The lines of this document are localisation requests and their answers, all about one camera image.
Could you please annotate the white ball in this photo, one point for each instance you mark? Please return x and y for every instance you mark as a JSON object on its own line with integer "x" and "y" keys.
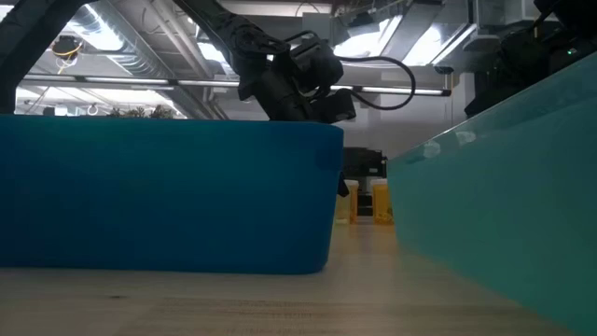
{"x": 342, "y": 210}

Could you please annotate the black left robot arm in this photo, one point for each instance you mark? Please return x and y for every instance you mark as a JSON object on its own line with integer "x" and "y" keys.
{"x": 224, "y": 23}

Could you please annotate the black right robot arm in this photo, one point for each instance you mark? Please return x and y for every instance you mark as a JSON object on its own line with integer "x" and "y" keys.
{"x": 527, "y": 56}

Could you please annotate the orange pill bottle white cap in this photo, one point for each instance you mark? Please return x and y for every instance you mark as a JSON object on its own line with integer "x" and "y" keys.
{"x": 354, "y": 205}
{"x": 382, "y": 203}

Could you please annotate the dark blue plastic bin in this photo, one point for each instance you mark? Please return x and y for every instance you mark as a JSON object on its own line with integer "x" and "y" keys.
{"x": 163, "y": 196}

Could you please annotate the translucent teal plastic bin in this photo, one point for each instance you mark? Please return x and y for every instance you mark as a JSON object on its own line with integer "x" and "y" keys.
{"x": 503, "y": 200}

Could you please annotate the black rectangular device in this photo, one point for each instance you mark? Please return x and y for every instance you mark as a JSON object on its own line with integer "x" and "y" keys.
{"x": 366, "y": 161}

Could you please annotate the long ceiling light bar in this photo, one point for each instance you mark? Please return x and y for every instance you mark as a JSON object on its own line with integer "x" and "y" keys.
{"x": 140, "y": 80}

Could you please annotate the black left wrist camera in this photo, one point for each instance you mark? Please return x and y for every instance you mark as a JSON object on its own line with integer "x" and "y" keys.
{"x": 338, "y": 109}

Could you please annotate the silver ventilation duct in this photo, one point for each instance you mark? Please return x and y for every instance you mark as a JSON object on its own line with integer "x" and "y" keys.
{"x": 116, "y": 32}

